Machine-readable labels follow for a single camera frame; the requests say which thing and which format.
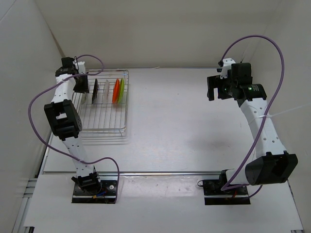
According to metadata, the clear speckled plate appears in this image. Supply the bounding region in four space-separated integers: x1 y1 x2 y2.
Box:
81 93 88 105

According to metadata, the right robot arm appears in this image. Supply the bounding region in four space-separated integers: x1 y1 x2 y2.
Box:
207 58 298 194

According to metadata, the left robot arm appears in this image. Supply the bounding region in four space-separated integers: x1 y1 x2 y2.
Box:
44 57 102 194

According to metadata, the black plate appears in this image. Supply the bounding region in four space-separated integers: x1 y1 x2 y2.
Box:
91 79 99 104

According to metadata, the orange plate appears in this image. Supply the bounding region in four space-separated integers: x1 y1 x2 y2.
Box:
112 79 120 104

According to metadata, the green plate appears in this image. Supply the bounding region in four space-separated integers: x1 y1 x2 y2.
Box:
118 78 125 103

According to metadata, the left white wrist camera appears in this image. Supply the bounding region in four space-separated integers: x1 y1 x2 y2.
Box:
73 61 86 74

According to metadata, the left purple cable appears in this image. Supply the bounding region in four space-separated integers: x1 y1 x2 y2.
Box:
28 54 121 204

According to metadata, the wire dish rack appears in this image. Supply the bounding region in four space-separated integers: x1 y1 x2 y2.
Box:
72 69 129 145

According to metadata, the white cable tie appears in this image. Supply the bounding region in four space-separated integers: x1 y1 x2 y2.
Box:
250 104 311 122

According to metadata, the aluminium rail front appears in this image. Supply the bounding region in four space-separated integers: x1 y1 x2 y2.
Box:
99 171 223 176

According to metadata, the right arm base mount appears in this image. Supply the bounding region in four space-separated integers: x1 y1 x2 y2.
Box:
197 180 250 205

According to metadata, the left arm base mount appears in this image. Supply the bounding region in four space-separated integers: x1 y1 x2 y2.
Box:
71 174 119 204

